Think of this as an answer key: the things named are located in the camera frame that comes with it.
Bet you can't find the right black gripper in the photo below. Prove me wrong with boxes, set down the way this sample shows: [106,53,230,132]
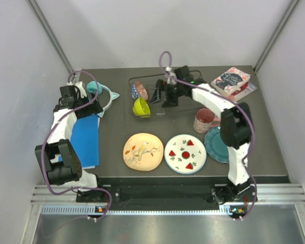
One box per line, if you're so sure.
[150,79,185,108]

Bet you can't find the black wire dish rack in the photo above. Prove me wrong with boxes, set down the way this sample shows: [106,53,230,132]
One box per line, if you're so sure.
[128,74,203,119]

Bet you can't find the lime green bowl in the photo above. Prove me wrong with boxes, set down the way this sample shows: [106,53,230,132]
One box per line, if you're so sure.
[132,98,150,117]

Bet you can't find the beige bird plate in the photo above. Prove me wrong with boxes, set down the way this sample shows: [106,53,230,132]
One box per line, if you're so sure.
[123,133,164,172]

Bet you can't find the blue white patterned bowl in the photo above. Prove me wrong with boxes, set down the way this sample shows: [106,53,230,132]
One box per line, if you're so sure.
[131,83,140,100]

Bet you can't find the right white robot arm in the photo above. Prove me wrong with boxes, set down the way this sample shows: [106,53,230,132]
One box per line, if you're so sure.
[160,66,255,201]

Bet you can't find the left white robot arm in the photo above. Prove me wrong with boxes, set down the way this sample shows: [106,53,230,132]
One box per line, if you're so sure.
[35,81,105,202]

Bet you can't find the teal cat-ear headphones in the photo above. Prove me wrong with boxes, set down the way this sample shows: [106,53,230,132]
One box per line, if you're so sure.
[86,81,119,118]

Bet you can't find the blue folder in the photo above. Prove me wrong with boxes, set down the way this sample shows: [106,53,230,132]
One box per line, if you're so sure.
[70,114,100,169]

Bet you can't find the pink floral mug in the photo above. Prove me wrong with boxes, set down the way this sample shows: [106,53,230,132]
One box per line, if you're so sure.
[193,108,221,134]

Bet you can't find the white watermelon plate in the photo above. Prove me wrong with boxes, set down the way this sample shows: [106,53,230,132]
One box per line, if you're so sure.
[164,134,207,175]

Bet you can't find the floral cover book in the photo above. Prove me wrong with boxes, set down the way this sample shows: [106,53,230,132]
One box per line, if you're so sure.
[211,67,251,97]

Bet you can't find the teal scalloped plate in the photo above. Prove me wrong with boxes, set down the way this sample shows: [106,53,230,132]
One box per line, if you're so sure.
[204,127,229,164]

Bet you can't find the lower pink book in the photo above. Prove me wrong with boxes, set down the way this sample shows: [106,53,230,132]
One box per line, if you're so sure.
[228,82,257,102]

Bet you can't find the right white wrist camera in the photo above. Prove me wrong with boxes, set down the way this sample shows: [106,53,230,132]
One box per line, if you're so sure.
[165,66,177,85]

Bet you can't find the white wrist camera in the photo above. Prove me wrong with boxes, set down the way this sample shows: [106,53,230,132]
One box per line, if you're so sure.
[165,66,177,85]
[75,81,87,98]

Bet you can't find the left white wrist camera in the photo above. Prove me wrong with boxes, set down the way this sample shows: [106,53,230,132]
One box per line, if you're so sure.
[75,81,87,98]

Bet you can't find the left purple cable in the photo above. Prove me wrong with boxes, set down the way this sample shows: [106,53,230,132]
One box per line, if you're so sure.
[40,70,112,222]

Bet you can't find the purple cable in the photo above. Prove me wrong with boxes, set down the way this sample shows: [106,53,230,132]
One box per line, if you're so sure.
[40,70,112,222]
[159,51,257,221]

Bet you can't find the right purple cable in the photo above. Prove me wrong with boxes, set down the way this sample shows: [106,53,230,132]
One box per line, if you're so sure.
[159,51,257,221]

